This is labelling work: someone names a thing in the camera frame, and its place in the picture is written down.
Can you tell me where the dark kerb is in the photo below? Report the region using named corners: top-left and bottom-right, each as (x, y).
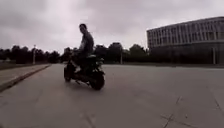
top-left (0, 64), bottom-right (52, 93)

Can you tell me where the grass strip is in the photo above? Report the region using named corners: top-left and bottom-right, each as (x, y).
top-left (0, 62), bottom-right (38, 71)

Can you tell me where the black motor scooter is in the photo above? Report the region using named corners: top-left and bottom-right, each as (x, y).
top-left (63, 48), bottom-right (106, 91)

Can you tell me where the raised pale side path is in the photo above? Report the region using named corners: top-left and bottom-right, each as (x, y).
top-left (0, 64), bottom-right (50, 86)

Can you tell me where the pale pole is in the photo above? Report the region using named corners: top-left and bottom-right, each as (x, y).
top-left (32, 44), bottom-right (37, 65)

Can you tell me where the large grey building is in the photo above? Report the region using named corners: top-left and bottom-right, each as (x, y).
top-left (146, 16), bottom-right (224, 65)

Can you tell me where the grey concrete slab pavement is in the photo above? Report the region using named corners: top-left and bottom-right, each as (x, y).
top-left (0, 63), bottom-right (224, 128)

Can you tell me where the row of dark trees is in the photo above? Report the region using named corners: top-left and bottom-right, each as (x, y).
top-left (0, 41), bottom-right (151, 65)

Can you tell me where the person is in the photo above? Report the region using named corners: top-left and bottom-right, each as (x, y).
top-left (69, 23), bottom-right (95, 74)

